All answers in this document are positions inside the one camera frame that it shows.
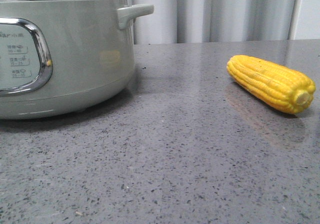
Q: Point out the yellow corn cob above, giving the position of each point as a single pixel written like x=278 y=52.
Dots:
x=282 y=88

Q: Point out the sage green electric pot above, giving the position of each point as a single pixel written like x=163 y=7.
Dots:
x=62 y=56

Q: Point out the white pleated curtain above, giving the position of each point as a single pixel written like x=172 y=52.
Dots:
x=199 y=21

